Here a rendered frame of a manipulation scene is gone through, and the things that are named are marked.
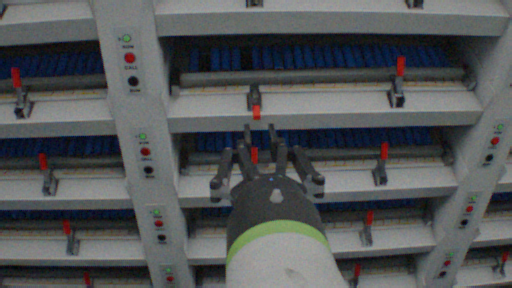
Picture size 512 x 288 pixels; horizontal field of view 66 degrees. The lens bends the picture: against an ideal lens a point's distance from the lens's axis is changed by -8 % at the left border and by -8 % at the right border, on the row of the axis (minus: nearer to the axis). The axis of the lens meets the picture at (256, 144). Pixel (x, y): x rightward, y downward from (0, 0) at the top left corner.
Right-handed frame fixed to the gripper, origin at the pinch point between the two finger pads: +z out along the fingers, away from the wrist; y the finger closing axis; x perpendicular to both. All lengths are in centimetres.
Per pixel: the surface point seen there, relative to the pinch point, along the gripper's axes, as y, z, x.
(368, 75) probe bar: 22.2, 22.0, 3.4
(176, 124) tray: -14.1, 17.6, -3.8
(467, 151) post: 45, 19, -12
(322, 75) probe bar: 13.1, 21.7, 3.6
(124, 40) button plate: -20.9, 13.7, 12.6
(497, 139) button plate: 50, 17, -9
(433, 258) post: 45, 24, -44
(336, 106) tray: 15.2, 17.8, -1.3
